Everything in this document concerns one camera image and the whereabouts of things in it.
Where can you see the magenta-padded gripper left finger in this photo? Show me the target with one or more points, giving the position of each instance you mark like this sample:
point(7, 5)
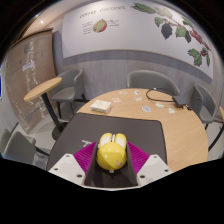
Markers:
point(66, 165)

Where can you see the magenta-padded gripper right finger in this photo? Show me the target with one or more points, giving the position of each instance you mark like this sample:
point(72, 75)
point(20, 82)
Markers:
point(154, 166)

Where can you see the yellow computer mouse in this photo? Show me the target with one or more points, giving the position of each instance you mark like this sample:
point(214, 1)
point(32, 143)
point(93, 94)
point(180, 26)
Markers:
point(111, 155)

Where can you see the black mouse pad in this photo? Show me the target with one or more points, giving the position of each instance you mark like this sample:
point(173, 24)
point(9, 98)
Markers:
point(100, 128)

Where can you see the grey upholstered chair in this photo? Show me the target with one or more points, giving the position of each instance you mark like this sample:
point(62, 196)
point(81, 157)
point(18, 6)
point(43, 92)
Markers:
point(68, 88)
point(150, 80)
point(205, 103)
point(18, 146)

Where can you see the small printed sticker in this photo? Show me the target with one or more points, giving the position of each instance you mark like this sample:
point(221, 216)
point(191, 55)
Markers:
point(159, 105)
point(171, 110)
point(137, 99)
point(123, 92)
point(146, 108)
point(137, 92)
point(116, 99)

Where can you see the small white card box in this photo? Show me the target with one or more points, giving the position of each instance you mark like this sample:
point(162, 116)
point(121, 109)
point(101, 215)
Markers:
point(100, 106)

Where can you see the flat black device box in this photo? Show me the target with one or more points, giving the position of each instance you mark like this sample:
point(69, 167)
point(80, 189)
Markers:
point(181, 100)

